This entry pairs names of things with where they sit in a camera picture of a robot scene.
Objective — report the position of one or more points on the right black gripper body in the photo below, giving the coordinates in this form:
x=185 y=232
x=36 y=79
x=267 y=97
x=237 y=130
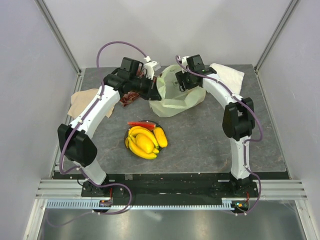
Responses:
x=185 y=77

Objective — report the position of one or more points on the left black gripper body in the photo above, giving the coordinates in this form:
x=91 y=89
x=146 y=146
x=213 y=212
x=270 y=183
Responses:
x=148 y=86

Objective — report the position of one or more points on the pale green plastic bag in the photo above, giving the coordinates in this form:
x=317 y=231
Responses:
x=173 y=101

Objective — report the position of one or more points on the red watermelon slice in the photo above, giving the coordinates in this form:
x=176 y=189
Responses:
x=144 y=124

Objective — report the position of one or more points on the yellow banana bunch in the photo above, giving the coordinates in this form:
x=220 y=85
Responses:
x=131 y=144
x=134 y=131

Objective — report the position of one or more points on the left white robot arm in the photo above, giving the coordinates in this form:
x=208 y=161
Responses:
x=75 y=138

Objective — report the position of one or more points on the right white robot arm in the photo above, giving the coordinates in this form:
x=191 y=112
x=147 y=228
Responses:
x=238 y=117

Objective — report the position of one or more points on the red plaid cloth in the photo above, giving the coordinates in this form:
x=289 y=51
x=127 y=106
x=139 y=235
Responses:
x=130 y=96

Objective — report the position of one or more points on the white folded towel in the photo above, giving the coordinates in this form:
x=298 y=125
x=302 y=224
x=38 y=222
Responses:
x=232 y=78

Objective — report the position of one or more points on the blue ceramic plate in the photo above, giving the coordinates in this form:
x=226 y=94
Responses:
x=145 y=139

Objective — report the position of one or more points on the beige cloth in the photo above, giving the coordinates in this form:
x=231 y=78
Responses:
x=80 y=100

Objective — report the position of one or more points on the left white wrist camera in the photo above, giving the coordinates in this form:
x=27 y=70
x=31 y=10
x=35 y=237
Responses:
x=150 y=67

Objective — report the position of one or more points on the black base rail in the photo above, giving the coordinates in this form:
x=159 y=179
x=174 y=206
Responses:
x=169 y=188

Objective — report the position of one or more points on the white slotted cable duct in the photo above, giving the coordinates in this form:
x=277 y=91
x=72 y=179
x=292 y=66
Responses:
x=105 y=204

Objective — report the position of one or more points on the right aluminium frame post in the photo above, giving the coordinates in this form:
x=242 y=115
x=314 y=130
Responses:
x=276 y=33

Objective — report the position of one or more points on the aluminium frame post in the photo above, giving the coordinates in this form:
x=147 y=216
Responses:
x=276 y=33
x=58 y=34

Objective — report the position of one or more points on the left aluminium frame post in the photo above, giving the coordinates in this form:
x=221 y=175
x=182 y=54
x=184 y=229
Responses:
x=58 y=34

